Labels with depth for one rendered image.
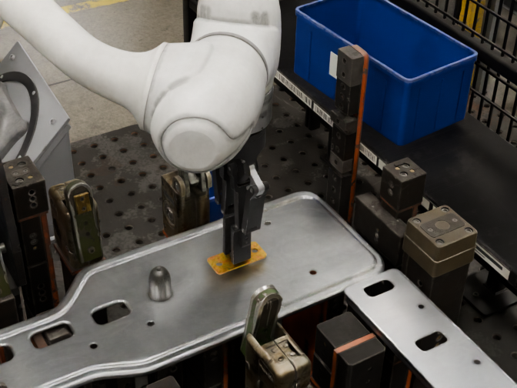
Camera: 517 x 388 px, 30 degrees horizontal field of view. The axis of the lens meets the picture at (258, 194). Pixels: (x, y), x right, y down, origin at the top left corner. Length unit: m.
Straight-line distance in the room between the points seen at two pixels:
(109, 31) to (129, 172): 2.07
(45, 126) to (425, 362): 0.88
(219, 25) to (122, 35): 2.97
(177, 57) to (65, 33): 0.14
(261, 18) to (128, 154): 1.07
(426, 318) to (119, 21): 3.02
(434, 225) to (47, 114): 0.79
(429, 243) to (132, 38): 2.80
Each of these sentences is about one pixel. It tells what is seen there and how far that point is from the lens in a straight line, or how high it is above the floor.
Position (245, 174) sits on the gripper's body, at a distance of 1.28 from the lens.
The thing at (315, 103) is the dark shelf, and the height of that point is 1.02.
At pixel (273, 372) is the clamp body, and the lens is 1.24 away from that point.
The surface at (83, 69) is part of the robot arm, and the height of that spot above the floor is 1.41.
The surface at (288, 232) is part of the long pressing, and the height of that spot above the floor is 1.00.
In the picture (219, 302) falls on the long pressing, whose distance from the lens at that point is 1.38.
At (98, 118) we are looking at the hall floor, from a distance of 3.58.
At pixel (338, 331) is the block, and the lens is 1.37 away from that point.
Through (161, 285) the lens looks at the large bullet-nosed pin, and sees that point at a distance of 1.36.
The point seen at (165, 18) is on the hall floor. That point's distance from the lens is 4.22.
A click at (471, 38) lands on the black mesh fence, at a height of 1.16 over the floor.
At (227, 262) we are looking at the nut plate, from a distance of 1.42.
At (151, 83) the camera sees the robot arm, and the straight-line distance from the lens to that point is 1.05.
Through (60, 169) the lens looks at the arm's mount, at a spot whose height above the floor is 0.87.
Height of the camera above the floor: 1.96
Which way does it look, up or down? 38 degrees down
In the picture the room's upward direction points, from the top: 2 degrees clockwise
